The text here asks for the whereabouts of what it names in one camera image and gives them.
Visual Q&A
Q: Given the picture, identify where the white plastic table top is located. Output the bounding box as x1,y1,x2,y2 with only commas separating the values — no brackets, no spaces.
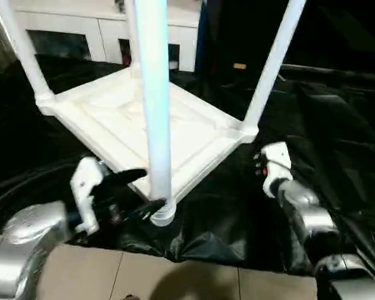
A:
35,66,259,229

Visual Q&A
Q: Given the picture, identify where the white plastic table leg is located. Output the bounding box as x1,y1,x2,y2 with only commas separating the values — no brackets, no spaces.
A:
241,0,308,134
124,0,143,72
0,0,58,108
132,0,178,219

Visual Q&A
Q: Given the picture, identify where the black mat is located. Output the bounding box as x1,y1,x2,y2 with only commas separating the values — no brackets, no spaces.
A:
0,52,375,278

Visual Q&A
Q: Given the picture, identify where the blue vertical strip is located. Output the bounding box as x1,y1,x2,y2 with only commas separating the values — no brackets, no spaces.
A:
196,0,211,72

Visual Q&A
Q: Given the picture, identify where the white glass-door cabinet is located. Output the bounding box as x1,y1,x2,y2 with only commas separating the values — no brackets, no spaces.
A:
13,0,200,73

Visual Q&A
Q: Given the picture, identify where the black backdrop cloth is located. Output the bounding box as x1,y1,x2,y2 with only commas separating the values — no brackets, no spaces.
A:
296,0,375,65

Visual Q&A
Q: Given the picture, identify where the grey curtain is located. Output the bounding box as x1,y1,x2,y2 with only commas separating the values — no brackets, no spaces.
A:
0,0,17,73

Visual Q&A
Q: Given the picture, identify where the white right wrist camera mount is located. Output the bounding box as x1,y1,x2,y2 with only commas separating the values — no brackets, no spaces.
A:
260,141,294,200

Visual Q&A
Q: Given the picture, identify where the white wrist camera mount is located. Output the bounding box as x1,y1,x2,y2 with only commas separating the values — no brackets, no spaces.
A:
260,141,294,200
69,156,111,235

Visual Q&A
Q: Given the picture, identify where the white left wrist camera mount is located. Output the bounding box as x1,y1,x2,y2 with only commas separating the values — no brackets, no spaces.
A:
69,156,111,235

